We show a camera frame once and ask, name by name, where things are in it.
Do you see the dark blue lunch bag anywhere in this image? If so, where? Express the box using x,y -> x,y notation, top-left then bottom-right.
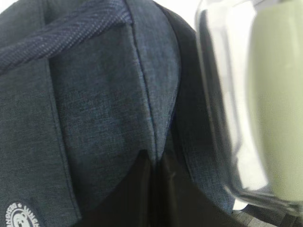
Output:
0,0 -> 303,227

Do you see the glass container green lid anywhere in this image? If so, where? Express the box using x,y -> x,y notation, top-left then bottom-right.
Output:
196,0 -> 303,215

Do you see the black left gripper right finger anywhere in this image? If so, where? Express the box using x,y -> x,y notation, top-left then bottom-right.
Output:
157,152 -> 237,227

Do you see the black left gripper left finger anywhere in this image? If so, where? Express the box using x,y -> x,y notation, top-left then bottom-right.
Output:
74,150 -> 151,227

